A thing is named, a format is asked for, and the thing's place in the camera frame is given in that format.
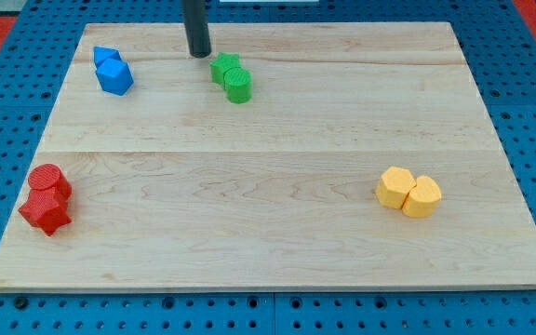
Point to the green cylinder block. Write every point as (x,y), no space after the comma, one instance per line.
(237,85)

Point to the green star block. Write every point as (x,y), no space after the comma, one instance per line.
(223,63)

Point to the red star block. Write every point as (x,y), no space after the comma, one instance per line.
(46,209)

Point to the light wooden board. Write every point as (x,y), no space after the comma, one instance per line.
(175,189)

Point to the yellow hexagon block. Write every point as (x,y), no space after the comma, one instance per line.
(394,186)

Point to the yellow rounded block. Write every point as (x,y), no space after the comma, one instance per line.
(423,198)

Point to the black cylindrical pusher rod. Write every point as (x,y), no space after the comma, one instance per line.
(195,22)

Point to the blue hexagon block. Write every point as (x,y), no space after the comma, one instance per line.
(114,76)

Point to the blue cube block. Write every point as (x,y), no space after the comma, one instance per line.
(101,54)

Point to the red cylinder block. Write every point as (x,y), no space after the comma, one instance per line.
(48,176)

